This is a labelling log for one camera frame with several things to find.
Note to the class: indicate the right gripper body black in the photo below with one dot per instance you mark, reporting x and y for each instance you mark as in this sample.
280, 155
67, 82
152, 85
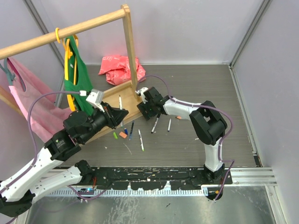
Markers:
148, 107

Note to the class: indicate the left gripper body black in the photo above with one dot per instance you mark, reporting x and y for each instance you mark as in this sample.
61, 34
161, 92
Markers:
106, 108

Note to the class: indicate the white pen black tip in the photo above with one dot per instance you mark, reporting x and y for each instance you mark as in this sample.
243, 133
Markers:
154, 126

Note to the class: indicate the long white green pen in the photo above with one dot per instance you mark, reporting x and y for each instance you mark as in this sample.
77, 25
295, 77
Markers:
120, 105

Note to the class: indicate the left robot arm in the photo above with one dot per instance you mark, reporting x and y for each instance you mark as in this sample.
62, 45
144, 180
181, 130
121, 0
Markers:
26, 187

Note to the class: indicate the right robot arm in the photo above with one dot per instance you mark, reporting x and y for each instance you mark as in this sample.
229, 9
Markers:
208, 124

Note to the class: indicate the blue pen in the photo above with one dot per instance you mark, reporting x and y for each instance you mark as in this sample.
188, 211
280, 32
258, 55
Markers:
131, 130

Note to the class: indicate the white pen green tip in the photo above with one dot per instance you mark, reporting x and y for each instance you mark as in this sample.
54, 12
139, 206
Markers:
141, 141

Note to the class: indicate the orange eraser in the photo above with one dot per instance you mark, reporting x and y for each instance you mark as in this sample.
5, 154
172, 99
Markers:
123, 135

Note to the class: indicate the red patterned cloth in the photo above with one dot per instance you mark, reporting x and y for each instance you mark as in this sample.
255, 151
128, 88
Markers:
116, 68

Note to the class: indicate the green tank top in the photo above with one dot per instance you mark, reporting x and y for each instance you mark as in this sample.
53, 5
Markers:
76, 76

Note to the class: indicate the pink shirt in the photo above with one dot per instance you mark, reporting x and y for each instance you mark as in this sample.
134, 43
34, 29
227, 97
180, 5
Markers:
46, 119

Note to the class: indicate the grey blue hanger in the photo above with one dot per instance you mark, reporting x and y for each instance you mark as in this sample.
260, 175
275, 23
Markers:
11, 73

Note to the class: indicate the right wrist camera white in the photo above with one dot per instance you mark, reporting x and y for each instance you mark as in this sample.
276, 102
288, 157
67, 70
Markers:
141, 92

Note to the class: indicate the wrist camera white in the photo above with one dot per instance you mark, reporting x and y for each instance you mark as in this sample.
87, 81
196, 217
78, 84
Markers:
95, 98
141, 92

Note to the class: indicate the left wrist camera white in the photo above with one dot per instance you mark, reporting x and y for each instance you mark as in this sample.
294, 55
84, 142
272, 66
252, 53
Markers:
95, 98

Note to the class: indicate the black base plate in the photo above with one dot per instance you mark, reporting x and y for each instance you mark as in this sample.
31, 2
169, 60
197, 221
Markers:
122, 178

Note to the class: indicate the white cable duct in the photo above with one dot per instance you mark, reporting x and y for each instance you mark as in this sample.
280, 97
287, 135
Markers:
67, 192

